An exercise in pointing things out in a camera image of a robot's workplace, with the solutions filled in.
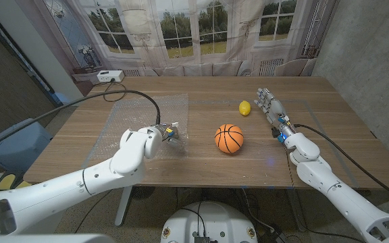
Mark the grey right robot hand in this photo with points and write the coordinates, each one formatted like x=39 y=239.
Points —
x=276 y=109

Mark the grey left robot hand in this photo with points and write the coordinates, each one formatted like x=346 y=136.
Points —
x=174 y=138

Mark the clear bubble wrap sheet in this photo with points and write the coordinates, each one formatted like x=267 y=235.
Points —
x=133 y=111

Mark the small orange basketball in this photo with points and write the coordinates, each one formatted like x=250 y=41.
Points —
x=229 y=138

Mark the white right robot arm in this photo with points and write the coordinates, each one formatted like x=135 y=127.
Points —
x=343 y=199

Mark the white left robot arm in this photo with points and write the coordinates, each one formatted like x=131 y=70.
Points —
x=63 y=192

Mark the yellow lemon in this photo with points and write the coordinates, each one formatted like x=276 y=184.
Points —
x=244 y=108

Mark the black round floor object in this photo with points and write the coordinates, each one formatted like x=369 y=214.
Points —
x=144 y=192

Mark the grey metal table leg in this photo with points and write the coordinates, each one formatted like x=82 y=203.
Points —
x=296 y=209
x=123 y=206

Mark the white power strip box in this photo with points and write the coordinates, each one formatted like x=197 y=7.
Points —
x=110 y=76

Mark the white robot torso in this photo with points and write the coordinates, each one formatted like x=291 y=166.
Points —
x=209 y=222

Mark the printed window scene backdrop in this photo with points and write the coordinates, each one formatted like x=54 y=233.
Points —
x=181 y=33

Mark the black power adapter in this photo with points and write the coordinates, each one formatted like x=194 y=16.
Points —
x=275 y=237

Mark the blue plastic chair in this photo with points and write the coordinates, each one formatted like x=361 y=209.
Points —
x=19 y=141

